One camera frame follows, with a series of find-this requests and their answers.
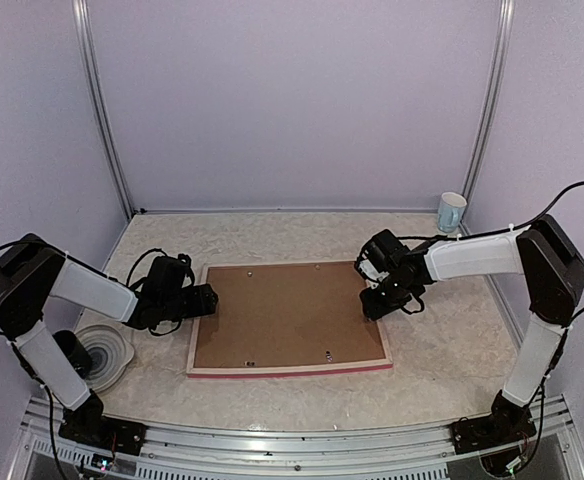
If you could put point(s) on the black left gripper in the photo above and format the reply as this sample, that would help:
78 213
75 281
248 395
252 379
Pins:
203 303

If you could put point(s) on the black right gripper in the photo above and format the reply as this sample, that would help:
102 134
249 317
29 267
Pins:
375 311

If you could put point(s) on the pink wooden picture frame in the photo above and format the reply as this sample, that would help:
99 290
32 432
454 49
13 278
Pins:
287 371

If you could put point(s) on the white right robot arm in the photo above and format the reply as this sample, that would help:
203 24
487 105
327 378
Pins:
541 253

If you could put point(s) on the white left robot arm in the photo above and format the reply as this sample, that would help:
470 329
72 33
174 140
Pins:
43 287

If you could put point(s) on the light blue mug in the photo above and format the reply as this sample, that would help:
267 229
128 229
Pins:
450 211

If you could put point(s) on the black cup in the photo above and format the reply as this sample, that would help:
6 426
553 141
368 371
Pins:
74 351

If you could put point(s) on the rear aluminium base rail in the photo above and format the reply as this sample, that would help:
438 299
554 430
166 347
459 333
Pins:
280 209

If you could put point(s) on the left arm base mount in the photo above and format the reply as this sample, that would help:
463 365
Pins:
88 425

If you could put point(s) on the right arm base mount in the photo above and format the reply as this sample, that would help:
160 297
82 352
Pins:
507 422

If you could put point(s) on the left aluminium corner post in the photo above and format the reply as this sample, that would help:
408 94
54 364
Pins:
90 65

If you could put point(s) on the aluminium corner post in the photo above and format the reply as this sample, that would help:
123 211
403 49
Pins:
491 98
90 65

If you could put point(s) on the front aluminium rail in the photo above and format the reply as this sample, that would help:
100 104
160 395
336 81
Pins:
424 451

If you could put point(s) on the right aluminium corner post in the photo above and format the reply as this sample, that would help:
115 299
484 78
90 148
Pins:
491 98

